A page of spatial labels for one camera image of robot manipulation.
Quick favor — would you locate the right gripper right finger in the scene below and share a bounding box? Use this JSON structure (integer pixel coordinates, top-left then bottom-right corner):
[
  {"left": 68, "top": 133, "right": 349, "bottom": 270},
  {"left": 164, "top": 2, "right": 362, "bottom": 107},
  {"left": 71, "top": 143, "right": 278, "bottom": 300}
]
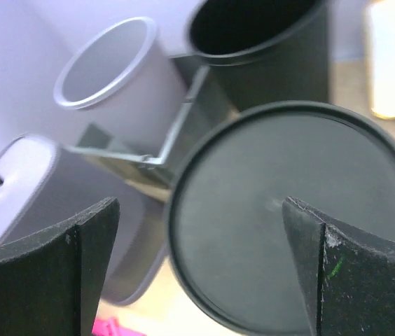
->
[{"left": 282, "top": 197, "right": 395, "bottom": 335}]

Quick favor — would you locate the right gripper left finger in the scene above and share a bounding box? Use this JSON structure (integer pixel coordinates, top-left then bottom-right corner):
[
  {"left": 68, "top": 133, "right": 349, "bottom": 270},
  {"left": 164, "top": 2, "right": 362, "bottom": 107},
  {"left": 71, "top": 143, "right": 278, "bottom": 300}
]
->
[{"left": 0, "top": 197, "right": 120, "bottom": 335}]

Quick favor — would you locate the grey plastic crate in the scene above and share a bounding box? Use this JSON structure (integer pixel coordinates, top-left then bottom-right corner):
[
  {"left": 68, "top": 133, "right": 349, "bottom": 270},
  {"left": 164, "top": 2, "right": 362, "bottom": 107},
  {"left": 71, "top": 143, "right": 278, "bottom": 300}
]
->
[{"left": 68, "top": 55, "right": 240, "bottom": 201}]

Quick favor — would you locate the grey ribbed square bin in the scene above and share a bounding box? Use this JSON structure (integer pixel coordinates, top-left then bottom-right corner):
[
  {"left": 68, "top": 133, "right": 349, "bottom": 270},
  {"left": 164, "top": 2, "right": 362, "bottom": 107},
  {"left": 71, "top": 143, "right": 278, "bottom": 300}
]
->
[{"left": 0, "top": 135, "right": 166, "bottom": 306}]

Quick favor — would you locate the light grey round bin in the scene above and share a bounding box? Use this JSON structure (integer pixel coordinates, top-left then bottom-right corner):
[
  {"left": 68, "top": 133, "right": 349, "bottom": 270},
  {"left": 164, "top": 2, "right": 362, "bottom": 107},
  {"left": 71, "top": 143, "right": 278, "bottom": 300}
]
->
[{"left": 53, "top": 17, "right": 187, "bottom": 156}]

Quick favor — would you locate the dark blue round bin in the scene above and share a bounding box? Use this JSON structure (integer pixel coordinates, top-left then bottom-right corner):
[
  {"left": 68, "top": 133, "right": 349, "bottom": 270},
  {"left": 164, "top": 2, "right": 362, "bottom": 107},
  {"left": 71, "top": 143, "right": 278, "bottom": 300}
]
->
[{"left": 165, "top": 101, "right": 395, "bottom": 335}]

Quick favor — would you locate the pink plastic clip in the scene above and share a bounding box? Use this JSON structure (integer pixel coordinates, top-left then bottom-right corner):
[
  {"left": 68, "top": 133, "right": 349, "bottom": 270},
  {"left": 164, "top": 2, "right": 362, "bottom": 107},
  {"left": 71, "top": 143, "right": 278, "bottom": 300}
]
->
[{"left": 92, "top": 318, "right": 142, "bottom": 336}]

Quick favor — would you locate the black round bin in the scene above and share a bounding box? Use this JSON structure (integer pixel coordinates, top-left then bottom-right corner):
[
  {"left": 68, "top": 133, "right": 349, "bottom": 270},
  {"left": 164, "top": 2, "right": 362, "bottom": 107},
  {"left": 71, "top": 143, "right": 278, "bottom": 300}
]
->
[{"left": 187, "top": 0, "right": 330, "bottom": 111}]

